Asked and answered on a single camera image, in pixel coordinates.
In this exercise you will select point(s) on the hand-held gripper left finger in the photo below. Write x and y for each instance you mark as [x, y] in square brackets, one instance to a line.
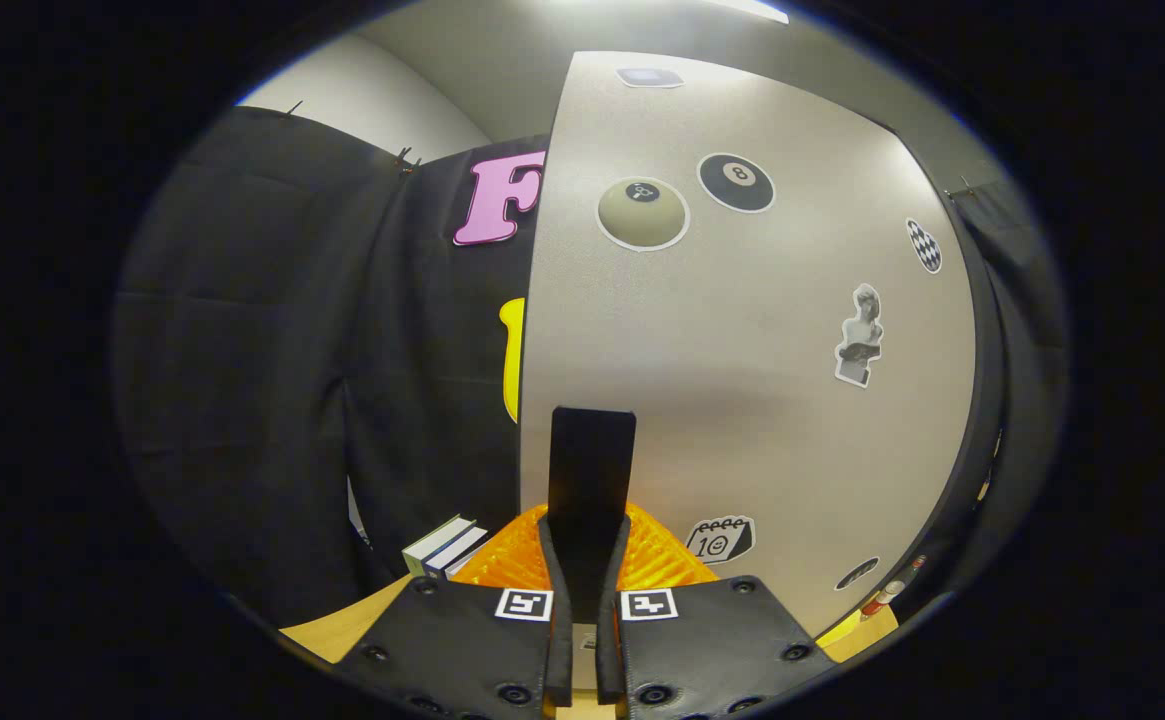
[462, 640]

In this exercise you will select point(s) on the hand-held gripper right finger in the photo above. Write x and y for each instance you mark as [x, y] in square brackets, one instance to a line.
[712, 640]

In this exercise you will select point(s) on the light grey shoe cabinet door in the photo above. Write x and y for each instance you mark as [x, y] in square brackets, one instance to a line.
[742, 400]

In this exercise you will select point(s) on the dark blue book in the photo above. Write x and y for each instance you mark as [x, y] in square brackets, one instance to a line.
[454, 553]

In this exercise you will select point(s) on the small red capped bottle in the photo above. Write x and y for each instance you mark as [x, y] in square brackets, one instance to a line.
[882, 598]

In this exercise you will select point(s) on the black backdrop cloth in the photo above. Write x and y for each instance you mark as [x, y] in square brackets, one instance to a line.
[272, 350]

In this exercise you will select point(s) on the large ceiling light panel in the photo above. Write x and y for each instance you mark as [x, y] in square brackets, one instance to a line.
[757, 10]

